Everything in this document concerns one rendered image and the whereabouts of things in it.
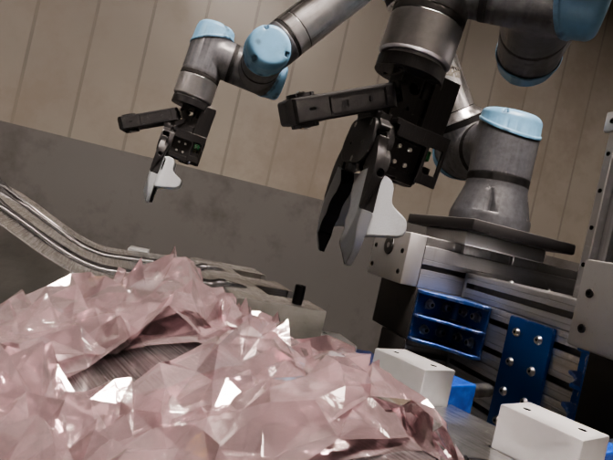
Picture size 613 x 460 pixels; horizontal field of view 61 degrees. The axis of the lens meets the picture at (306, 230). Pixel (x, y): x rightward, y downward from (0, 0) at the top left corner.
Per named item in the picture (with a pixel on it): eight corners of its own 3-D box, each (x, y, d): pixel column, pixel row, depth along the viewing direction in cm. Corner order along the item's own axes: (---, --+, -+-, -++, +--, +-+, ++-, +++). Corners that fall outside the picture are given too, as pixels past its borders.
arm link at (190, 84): (179, 67, 96) (180, 78, 104) (171, 90, 96) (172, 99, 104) (218, 82, 97) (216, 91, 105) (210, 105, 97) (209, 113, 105)
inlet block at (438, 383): (457, 408, 48) (470, 351, 48) (506, 432, 44) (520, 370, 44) (359, 415, 40) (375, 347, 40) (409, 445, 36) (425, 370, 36)
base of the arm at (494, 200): (493, 233, 109) (503, 187, 109) (546, 239, 95) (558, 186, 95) (432, 217, 105) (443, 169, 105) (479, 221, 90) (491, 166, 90)
